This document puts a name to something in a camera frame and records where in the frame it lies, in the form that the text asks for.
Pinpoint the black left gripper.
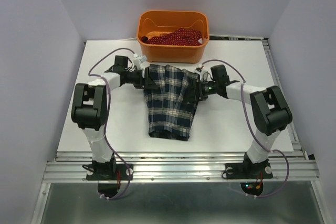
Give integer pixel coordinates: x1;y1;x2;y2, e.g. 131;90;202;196
124;67;158;89

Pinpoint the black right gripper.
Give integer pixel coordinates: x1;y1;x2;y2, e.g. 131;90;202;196
182;78;218;102

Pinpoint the navy plaid pleated skirt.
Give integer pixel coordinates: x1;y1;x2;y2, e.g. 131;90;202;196
144;64;199;141

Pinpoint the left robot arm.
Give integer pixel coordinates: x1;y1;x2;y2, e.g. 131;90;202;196
71;55;155;180

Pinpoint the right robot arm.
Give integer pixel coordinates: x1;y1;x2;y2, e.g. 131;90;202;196
183;65;292;180

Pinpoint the orange plastic basket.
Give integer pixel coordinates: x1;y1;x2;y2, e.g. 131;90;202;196
137;10;209;63

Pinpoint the red polka dot skirt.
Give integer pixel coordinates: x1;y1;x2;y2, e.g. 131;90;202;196
140;28;203;46

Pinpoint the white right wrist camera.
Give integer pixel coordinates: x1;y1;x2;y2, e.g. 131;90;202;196
194;66;207;78

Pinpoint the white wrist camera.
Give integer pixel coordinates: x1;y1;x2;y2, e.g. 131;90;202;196
194;66;207;78
133;53;147;69

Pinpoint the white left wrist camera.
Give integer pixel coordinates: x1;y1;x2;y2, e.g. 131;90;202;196
133;53;147;69

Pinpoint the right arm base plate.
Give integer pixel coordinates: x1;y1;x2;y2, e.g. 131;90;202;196
221;161;273;196

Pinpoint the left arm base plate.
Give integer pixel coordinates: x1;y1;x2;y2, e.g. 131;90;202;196
82;164;134;200

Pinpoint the aluminium frame rail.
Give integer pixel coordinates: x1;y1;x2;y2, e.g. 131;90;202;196
31;37;321;224

